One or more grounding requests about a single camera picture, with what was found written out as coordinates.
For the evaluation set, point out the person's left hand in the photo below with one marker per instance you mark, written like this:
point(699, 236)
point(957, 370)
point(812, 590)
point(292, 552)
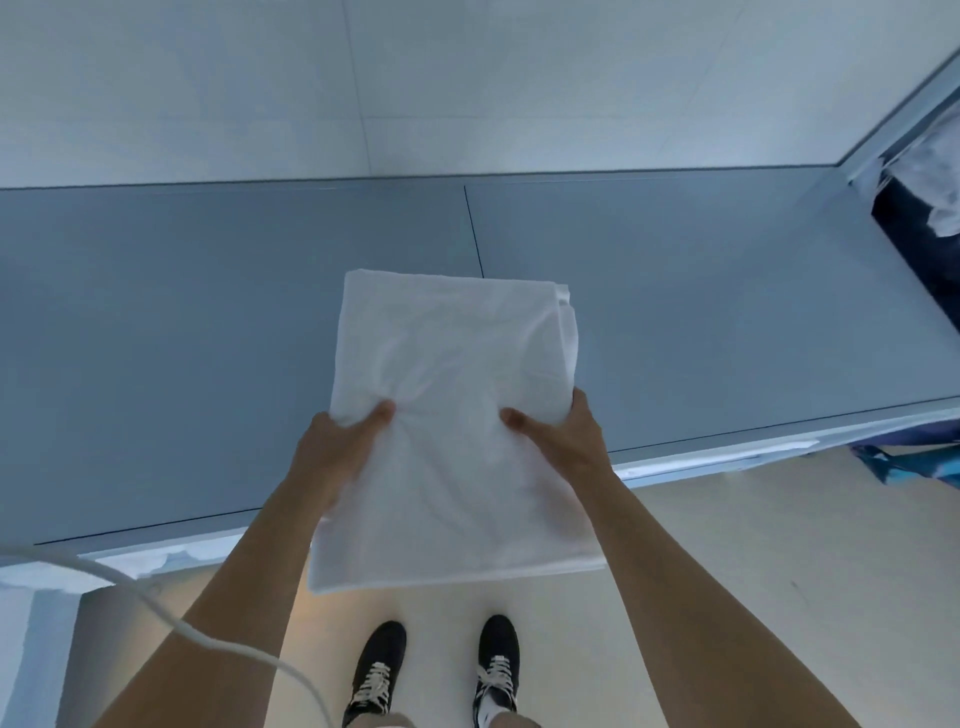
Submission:
point(330, 454)

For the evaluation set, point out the person's right hand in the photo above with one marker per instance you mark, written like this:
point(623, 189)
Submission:
point(570, 442)

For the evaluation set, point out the person's left thumb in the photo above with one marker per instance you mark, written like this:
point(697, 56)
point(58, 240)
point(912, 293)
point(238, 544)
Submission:
point(371, 420)

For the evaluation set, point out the person's right thumb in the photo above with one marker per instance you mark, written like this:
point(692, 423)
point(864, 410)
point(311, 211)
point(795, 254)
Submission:
point(525, 424)

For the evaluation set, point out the white towel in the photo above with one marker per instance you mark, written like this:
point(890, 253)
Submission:
point(450, 442)

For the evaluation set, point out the person's right forearm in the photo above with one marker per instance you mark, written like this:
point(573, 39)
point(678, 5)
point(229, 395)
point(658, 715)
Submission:
point(712, 600)

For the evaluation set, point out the person's left forearm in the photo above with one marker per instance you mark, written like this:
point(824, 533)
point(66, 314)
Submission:
point(210, 607)

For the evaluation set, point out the grey table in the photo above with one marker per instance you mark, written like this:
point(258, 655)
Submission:
point(225, 337)

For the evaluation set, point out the black right shoe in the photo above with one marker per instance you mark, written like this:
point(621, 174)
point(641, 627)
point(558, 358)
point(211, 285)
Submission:
point(496, 667)

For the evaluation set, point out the black shoe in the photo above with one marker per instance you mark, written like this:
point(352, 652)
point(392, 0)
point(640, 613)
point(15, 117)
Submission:
point(375, 671)
point(496, 667)

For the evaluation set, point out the black left shoe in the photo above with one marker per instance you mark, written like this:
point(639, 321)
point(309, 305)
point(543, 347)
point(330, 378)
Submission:
point(375, 671)

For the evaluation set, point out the blue bag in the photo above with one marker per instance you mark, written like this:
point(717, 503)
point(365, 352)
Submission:
point(911, 465)

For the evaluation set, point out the white cloth pile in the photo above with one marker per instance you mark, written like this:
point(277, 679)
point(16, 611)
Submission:
point(930, 180)

